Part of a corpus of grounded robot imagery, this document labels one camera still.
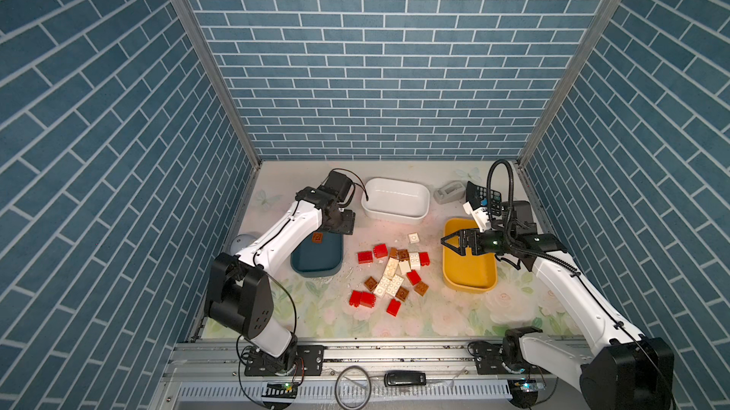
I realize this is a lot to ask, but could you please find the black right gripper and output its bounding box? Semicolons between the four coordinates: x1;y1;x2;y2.
441;226;514;254

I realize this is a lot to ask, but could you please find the cream long lego brick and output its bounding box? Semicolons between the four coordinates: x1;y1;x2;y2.
383;258;399;279

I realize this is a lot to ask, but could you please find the cream lego plate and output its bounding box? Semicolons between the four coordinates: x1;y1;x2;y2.
374;277;392;298

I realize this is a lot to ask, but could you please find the brown lego plate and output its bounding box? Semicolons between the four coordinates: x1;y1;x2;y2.
364;277;378;293

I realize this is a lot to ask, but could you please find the red lego brick pair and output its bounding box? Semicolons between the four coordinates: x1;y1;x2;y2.
349;290;376;308

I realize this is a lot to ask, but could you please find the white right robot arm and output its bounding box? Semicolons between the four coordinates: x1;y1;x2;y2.
441;202;677;409

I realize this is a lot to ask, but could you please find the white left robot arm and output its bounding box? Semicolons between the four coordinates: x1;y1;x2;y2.
203;170;362;369

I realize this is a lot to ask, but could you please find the yellow plastic bin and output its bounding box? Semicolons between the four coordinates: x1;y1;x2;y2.
442;246;498;294

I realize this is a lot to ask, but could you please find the black desk calculator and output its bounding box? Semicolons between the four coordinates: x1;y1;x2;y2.
466;182;503;218

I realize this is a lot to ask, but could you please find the grey tape dispenser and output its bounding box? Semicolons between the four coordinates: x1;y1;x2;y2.
433;181;467;205

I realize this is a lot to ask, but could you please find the white rounded lego brick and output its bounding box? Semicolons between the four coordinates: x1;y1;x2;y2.
409;252;421;270

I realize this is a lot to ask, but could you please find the dark teal plastic bin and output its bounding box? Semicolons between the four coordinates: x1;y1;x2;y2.
291;231;344;278

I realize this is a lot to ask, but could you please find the brown lego brick right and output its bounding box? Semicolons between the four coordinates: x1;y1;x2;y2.
414;282;429;296

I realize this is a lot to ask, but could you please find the white plastic bin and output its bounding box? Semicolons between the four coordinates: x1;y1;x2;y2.
361;177;431;225

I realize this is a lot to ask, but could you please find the brown lego brick low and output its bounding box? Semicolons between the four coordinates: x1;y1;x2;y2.
395;286;410;303

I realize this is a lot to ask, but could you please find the red lego brick front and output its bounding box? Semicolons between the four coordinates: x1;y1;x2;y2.
386;299;402;317

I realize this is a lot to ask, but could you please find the small round alarm clock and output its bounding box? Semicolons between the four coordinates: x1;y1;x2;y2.
229;234;257;256

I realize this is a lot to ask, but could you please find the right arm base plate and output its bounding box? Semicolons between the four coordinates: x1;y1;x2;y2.
466;341;509;375

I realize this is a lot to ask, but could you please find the black remote on rail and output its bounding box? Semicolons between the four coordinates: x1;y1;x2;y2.
384;370;427;387

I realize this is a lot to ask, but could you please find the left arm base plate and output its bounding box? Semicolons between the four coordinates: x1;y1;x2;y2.
243;345;325;377

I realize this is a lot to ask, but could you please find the coiled grey cable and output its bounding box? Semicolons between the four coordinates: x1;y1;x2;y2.
333;365;373;410

